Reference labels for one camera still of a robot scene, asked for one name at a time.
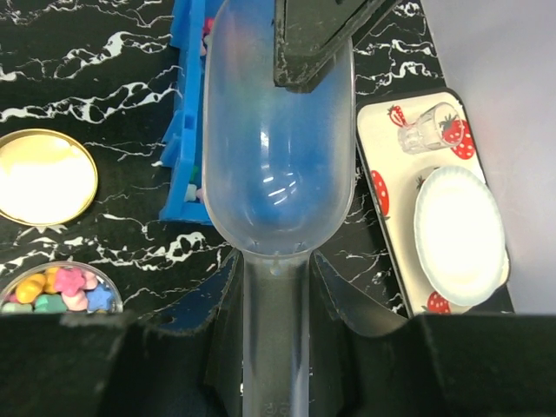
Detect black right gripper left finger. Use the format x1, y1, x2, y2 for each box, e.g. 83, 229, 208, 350
1, 252, 242, 416

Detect clear plastic scoop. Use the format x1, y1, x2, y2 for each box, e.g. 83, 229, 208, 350
202, 1, 355, 416

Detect strawberry pattern tray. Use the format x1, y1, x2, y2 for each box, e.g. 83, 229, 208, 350
356, 89, 510, 315

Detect clear plastic jar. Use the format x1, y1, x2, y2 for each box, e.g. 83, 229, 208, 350
0, 260, 125, 314

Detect scooped star candies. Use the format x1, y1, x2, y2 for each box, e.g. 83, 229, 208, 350
2, 265, 121, 314

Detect blue bin of star candies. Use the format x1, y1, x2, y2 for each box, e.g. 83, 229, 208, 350
159, 1, 222, 225

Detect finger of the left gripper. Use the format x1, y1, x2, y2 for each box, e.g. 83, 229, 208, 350
273, 0, 391, 92

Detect clear drinking glass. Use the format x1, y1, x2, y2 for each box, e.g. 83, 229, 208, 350
398, 102, 464, 155

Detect gold jar lid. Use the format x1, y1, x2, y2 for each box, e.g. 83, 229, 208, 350
1, 129, 99, 227

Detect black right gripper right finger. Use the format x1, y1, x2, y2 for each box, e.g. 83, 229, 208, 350
313, 253, 555, 416

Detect white plate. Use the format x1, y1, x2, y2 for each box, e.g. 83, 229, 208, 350
414, 166, 506, 306

